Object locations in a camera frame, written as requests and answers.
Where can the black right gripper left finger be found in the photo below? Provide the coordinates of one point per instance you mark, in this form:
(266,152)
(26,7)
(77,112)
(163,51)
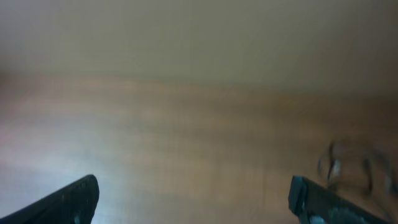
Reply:
(73,204)

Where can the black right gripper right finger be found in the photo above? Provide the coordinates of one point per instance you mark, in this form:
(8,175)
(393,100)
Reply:
(312,203)

